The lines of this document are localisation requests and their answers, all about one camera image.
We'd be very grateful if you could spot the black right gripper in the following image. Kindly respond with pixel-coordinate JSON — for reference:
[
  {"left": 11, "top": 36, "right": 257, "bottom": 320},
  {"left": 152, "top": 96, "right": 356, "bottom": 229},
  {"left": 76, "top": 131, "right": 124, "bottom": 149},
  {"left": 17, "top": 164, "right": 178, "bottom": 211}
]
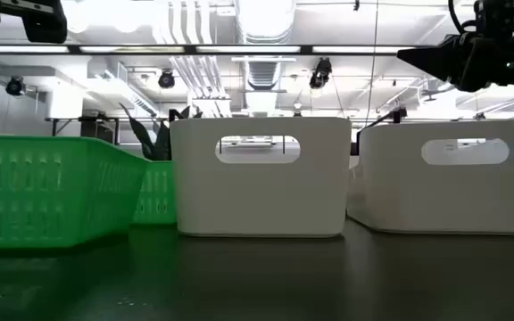
[{"left": 396, "top": 30, "right": 514, "bottom": 94}]

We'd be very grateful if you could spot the white plastic handled basket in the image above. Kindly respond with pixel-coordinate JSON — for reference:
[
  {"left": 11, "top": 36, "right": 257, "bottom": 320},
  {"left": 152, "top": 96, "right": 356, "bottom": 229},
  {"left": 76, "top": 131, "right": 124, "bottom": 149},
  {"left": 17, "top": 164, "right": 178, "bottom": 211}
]
[
  {"left": 346, "top": 119, "right": 514, "bottom": 236},
  {"left": 169, "top": 116, "right": 353, "bottom": 238}
]

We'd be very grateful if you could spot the green slotted plastic basket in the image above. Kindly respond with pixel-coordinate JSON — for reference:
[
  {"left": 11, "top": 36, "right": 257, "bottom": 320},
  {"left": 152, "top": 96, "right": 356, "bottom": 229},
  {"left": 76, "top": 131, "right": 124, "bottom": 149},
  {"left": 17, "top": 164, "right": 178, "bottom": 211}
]
[
  {"left": 132, "top": 159, "right": 178, "bottom": 226},
  {"left": 0, "top": 134, "right": 150, "bottom": 250}
]

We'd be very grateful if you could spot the black ceiling spotlight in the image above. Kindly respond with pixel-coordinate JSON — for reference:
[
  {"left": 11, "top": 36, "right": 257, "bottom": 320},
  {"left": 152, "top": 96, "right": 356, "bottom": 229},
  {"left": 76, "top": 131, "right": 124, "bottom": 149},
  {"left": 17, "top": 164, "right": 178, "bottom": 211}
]
[
  {"left": 5, "top": 75, "right": 28, "bottom": 97},
  {"left": 157, "top": 69, "right": 177, "bottom": 90},
  {"left": 308, "top": 57, "right": 334, "bottom": 90}
]

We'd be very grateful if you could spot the black background desk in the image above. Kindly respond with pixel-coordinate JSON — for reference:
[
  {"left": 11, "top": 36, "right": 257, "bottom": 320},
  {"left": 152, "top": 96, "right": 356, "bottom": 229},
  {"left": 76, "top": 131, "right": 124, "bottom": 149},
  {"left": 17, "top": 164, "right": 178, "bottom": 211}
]
[{"left": 45, "top": 115, "right": 122, "bottom": 146}]

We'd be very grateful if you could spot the green snake plant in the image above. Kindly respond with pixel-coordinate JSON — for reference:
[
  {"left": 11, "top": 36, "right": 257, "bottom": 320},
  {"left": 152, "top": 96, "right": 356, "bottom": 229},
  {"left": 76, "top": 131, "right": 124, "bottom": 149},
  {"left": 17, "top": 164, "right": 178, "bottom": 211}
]
[{"left": 119, "top": 103, "right": 204, "bottom": 162}]

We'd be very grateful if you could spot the black table mat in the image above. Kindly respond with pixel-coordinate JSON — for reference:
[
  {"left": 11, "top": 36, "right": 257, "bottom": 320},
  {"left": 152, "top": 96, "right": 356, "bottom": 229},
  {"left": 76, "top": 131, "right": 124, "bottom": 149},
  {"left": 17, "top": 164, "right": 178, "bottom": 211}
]
[{"left": 0, "top": 220, "right": 514, "bottom": 321}]

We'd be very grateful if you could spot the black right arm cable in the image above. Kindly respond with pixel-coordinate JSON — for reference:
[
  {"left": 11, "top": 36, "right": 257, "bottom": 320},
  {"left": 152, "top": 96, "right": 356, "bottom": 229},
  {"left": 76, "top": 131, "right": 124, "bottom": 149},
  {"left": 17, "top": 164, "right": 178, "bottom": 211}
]
[{"left": 446, "top": 0, "right": 467, "bottom": 36}]

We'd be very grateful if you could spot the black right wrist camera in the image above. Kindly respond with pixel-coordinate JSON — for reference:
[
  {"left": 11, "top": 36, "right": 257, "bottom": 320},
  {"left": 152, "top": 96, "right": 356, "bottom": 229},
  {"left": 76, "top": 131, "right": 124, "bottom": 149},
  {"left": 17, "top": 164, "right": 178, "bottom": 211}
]
[{"left": 473, "top": 0, "right": 514, "bottom": 39}]

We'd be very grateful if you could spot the long ceiling light rail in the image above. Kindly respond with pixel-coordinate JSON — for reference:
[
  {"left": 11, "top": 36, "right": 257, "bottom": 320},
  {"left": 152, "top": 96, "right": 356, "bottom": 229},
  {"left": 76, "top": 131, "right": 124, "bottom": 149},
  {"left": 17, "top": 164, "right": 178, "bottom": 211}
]
[{"left": 0, "top": 43, "right": 419, "bottom": 56}]

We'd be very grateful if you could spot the silver ceiling ventilation duct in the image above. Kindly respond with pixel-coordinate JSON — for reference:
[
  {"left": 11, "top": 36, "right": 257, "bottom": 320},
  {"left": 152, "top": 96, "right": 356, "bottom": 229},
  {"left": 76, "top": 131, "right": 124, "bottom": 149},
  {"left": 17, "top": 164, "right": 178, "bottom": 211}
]
[{"left": 234, "top": 0, "right": 299, "bottom": 117}]

